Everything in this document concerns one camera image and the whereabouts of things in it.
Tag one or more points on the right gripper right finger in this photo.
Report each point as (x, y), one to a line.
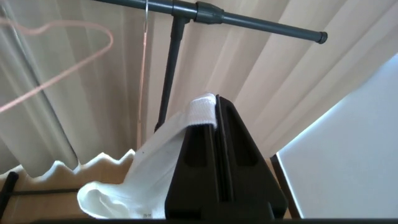
(258, 193)

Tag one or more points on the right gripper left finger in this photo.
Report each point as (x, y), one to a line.
(186, 193)

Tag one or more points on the white printed t-shirt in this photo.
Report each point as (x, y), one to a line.
(149, 174)

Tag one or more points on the black clothes rack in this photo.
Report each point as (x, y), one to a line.
(273, 28)

